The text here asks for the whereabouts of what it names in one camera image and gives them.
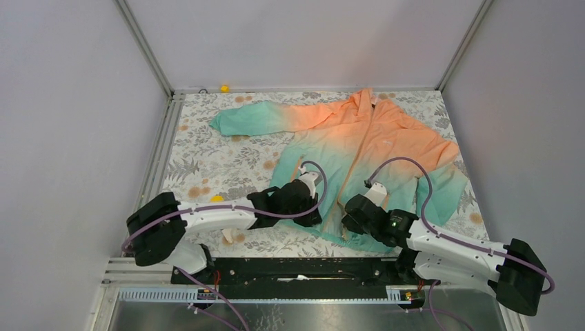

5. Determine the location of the aluminium frame post left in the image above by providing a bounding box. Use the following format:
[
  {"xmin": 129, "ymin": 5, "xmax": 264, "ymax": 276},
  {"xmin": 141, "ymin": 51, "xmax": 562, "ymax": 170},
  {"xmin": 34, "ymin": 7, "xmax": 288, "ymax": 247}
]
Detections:
[{"xmin": 113, "ymin": 0, "xmax": 175, "ymax": 98}]

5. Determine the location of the aluminium frame post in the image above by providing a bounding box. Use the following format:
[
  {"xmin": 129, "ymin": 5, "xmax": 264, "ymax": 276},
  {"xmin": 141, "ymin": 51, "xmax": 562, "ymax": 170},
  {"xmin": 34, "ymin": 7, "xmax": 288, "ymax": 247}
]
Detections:
[
  {"xmin": 113, "ymin": 0, "xmax": 175, "ymax": 98},
  {"xmin": 435, "ymin": 0, "xmax": 495, "ymax": 92}
]

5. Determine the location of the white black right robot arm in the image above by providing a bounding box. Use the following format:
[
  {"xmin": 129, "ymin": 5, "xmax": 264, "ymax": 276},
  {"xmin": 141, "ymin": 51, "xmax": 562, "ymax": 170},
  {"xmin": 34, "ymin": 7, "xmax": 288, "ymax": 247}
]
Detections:
[{"xmin": 342, "ymin": 194, "xmax": 546, "ymax": 317}]

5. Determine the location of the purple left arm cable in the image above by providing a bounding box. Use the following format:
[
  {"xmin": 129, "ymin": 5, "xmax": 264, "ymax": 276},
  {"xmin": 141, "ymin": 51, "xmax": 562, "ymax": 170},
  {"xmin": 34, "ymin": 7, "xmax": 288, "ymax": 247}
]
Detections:
[{"xmin": 121, "ymin": 160, "xmax": 329, "ymax": 331}]

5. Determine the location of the yellow round disc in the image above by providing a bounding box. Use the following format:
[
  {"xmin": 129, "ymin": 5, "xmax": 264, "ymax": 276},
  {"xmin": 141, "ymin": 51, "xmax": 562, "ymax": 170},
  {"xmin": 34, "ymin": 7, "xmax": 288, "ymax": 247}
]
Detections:
[{"xmin": 209, "ymin": 195, "xmax": 225, "ymax": 203}]

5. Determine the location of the floral patterned table mat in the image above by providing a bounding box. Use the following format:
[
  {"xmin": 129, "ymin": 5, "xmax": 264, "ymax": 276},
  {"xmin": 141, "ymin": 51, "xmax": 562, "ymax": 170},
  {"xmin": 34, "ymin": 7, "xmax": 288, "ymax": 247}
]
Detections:
[{"xmin": 162, "ymin": 91, "xmax": 488, "ymax": 258}]

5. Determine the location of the mint and orange zip jacket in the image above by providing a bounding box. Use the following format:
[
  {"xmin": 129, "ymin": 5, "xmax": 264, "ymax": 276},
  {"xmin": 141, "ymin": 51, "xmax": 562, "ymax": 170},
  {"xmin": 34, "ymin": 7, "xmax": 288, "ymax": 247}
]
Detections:
[{"xmin": 210, "ymin": 89, "xmax": 466, "ymax": 253}]

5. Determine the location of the aluminium frame post right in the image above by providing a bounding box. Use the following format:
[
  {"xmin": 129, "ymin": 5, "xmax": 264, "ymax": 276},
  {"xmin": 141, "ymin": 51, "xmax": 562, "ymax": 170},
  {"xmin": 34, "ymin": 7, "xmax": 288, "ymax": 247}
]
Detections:
[{"xmin": 435, "ymin": 0, "xmax": 495, "ymax": 92}]

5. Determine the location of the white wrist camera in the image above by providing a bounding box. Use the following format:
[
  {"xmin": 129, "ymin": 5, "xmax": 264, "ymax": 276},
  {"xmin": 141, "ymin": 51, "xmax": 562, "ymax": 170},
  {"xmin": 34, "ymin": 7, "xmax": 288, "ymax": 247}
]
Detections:
[
  {"xmin": 364, "ymin": 182, "xmax": 388, "ymax": 207},
  {"xmin": 298, "ymin": 166, "xmax": 322, "ymax": 198}
]

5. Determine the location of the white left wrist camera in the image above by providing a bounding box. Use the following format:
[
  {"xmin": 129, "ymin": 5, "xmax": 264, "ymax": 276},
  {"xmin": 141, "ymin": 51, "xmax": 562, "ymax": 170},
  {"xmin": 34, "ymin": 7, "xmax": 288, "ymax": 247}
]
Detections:
[{"xmin": 298, "ymin": 166, "xmax": 322, "ymax": 198}]

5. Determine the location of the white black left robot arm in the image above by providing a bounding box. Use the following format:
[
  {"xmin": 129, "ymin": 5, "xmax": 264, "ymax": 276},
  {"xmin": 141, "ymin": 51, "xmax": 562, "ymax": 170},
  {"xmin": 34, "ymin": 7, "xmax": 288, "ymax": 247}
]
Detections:
[{"xmin": 122, "ymin": 172, "xmax": 324, "ymax": 283}]

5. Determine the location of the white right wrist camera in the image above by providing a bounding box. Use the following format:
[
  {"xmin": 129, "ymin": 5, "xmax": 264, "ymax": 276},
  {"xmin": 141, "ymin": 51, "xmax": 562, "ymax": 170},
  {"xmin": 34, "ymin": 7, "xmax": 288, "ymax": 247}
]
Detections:
[{"xmin": 364, "ymin": 182, "xmax": 388, "ymax": 207}]

